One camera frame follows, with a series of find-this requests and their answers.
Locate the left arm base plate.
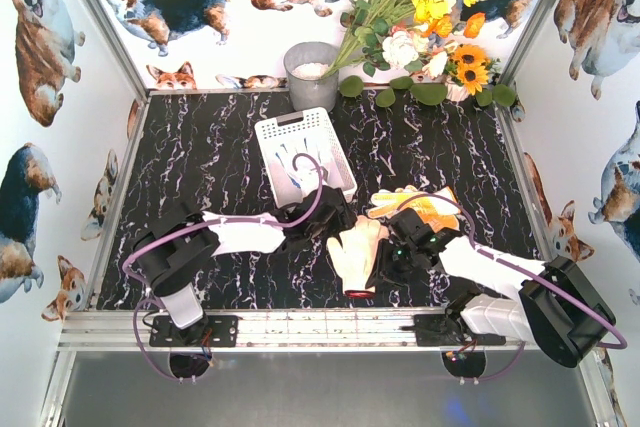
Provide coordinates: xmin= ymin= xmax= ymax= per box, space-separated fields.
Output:
xmin=149 ymin=315 xmax=239 ymax=347

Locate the artificial flower bouquet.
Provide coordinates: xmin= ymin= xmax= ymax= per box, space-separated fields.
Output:
xmin=323 ymin=0 xmax=516 ymax=107

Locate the aluminium front rail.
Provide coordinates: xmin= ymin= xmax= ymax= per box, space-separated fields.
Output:
xmin=55 ymin=309 xmax=599 ymax=352

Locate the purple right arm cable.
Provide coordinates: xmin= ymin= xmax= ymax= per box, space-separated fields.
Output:
xmin=372 ymin=192 xmax=629 ymax=382

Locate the orange dotted glove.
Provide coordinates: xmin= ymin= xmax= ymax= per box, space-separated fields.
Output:
xmin=366 ymin=185 xmax=461 ymax=232

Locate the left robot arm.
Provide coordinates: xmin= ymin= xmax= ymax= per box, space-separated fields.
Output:
xmin=123 ymin=186 xmax=356 ymax=330

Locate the blue dotted glove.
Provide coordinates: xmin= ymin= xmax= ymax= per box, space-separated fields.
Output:
xmin=275 ymin=137 xmax=332 ymax=197

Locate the white perforated storage basket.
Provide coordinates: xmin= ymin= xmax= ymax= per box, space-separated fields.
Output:
xmin=255 ymin=107 xmax=357 ymax=207

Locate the grey metal bucket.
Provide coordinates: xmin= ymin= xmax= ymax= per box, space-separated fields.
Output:
xmin=283 ymin=42 xmax=338 ymax=111

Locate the beige knit glove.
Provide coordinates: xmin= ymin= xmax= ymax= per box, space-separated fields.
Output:
xmin=326 ymin=215 xmax=389 ymax=299

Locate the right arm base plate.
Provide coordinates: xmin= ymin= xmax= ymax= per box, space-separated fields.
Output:
xmin=401 ymin=314 xmax=506 ymax=347

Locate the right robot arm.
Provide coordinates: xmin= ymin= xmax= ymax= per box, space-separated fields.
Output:
xmin=366 ymin=209 xmax=616 ymax=368

